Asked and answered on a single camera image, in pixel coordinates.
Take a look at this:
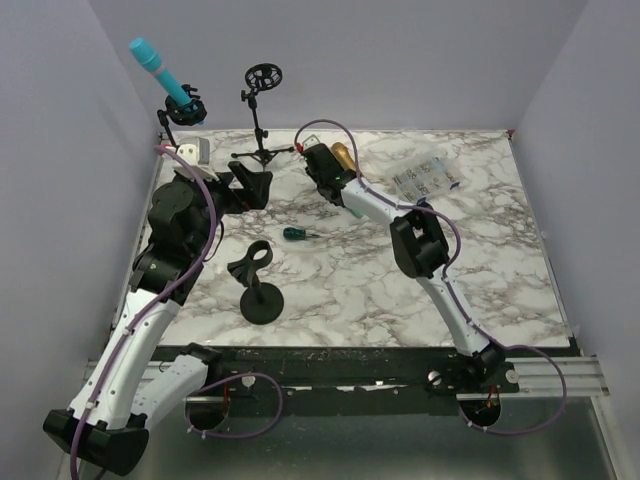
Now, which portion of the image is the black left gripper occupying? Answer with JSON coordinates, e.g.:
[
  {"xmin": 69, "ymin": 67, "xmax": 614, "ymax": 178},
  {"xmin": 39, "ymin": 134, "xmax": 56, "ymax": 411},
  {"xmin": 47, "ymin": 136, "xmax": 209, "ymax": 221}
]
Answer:
[{"xmin": 182, "ymin": 161, "xmax": 272, "ymax": 256}]

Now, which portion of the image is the gold microphone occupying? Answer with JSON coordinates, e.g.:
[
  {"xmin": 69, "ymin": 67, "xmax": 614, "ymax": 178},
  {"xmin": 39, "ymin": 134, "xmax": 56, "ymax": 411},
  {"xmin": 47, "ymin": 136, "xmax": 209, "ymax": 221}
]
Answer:
[{"xmin": 330, "ymin": 142, "xmax": 356, "ymax": 172}]

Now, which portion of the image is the black tripod microphone stand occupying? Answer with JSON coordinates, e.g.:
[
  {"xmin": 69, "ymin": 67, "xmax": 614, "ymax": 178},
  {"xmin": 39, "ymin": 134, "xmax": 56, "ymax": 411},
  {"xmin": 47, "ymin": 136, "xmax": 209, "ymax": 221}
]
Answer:
[{"xmin": 231, "ymin": 63, "xmax": 295, "ymax": 169}]

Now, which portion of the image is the blue microphone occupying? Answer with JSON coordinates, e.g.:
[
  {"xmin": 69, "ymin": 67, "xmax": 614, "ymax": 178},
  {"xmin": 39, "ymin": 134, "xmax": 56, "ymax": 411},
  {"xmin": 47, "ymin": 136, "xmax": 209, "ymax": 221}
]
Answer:
[{"xmin": 129, "ymin": 37, "xmax": 205, "ymax": 115}]

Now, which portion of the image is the mint green microphone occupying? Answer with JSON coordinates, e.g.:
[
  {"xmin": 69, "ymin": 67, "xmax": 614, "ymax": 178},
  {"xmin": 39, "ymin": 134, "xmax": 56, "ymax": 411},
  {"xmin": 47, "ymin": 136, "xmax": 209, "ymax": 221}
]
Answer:
[{"xmin": 349, "ymin": 208, "xmax": 364, "ymax": 219}]

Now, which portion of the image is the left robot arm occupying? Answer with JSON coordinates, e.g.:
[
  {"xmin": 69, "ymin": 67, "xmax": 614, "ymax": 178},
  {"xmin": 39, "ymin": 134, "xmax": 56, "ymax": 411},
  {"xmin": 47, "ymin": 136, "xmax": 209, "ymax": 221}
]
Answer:
[{"xmin": 43, "ymin": 161, "xmax": 273, "ymax": 476}]

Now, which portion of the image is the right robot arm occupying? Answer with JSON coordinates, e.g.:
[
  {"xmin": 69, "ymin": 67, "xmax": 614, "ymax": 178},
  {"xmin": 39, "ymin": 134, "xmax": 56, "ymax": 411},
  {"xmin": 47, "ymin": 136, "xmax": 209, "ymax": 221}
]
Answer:
[{"xmin": 297, "ymin": 143, "xmax": 505, "ymax": 392}]

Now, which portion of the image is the black round base stand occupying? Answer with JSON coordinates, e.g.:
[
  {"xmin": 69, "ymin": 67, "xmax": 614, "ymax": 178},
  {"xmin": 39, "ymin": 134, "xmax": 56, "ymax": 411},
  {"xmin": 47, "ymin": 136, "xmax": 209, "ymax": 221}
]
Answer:
[{"xmin": 157, "ymin": 84, "xmax": 207, "ymax": 147}]

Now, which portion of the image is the clear plastic screw box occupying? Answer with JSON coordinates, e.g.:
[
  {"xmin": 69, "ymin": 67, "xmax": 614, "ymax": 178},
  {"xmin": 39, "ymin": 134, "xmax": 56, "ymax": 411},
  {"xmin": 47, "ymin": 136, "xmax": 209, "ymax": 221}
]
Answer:
[{"xmin": 390, "ymin": 155, "xmax": 462, "ymax": 203}]

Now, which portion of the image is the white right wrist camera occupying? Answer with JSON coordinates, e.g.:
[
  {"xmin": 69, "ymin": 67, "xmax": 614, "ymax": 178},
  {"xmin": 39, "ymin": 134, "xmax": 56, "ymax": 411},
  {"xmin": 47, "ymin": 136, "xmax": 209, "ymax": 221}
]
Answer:
[{"xmin": 296, "ymin": 134, "xmax": 321, "ymax": 153}]

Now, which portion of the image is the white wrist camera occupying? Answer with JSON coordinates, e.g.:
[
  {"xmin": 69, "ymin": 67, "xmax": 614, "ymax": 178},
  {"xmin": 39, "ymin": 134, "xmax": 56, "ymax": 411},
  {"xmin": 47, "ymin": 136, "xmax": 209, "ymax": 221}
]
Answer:
[
  {"xmin": 169, "ymin": 137, "xmax": 218, "ymax": 181},
  {"xmin": 296, "ymin": 134, "xmax": 321, "ymax": 153}
]

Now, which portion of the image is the green handled screwdriver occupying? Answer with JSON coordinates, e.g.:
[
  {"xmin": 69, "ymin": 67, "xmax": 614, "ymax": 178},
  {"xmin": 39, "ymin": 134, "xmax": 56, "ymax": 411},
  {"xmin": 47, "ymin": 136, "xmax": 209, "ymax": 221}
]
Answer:
[{"xmin": 283, "ymin": 227, "xmax": 313, "ymax": 241}]

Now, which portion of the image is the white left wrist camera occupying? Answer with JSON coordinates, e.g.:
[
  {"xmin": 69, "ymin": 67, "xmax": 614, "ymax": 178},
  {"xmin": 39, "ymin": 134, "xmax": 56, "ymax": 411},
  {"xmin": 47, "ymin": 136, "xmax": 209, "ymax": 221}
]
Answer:
[{"xmin": 169, "ymin": 137, "xmax": 218, "ymax": 181}]

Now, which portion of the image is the aluminium table frame rail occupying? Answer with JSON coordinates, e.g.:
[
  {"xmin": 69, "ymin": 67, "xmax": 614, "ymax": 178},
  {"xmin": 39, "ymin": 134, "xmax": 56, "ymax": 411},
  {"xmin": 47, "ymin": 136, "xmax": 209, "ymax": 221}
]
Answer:
[{"xmin": 59, "ymin": 130, "xmax": 169, "ymax": 476}]

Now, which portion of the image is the black front table rail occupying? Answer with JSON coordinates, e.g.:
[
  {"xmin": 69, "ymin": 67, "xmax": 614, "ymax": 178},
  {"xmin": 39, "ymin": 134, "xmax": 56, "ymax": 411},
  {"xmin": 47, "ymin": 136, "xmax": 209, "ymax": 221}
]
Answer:
[{"xmin": 99, "ymin": 344, "xmax": 521, "ymax": 416}]

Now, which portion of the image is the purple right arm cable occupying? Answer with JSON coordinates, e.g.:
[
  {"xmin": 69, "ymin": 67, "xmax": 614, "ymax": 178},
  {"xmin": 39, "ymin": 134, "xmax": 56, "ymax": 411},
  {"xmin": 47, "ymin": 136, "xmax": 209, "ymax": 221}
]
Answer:
[{"xmin": 293, "ymin": 118, "xmax": 569, "ymax": 436}]

